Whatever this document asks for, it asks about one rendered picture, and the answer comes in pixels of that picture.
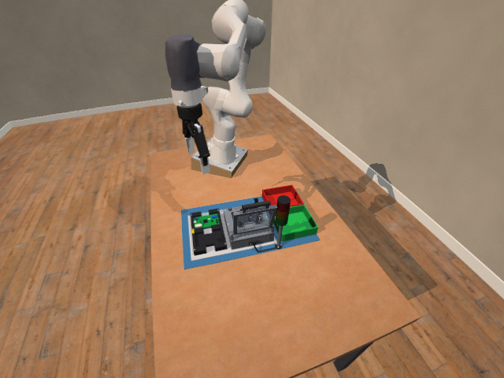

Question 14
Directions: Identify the red open-top bin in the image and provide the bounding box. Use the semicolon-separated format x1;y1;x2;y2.
262;185;304;207

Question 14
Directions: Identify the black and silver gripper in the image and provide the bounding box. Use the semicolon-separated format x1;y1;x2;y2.
176;103;210;174

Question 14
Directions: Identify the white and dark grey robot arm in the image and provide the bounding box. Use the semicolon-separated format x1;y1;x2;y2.
165;0;266;165

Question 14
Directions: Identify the green bin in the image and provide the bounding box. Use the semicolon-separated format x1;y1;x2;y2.
281;205;318;242

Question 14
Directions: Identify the green circuit board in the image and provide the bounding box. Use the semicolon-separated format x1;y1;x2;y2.
193;213;220;228

